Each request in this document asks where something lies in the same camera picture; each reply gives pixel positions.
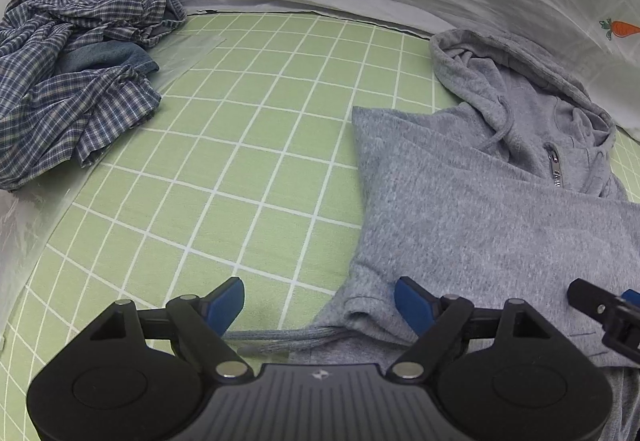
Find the grey hoodie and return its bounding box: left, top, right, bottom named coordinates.
left=314, top=29, right=640, bottom=441

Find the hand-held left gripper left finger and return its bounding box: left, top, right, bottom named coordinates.
left=88, top=276, right=252, bottom=380

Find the green grid mat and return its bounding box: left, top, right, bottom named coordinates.
left=0, top=11, right=640, bottom=441

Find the blue plaid shirt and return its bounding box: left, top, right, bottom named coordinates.
left=0, top=0, right=188, bottom=192

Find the blue denim garment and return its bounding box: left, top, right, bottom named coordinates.
left=56, top=41, right=161, bottom=78

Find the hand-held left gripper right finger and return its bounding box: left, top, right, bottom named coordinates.
left=385, top=276, right=552, bottom=380

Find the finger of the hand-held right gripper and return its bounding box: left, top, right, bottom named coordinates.
left=567, top=278, right=640, bottom=368

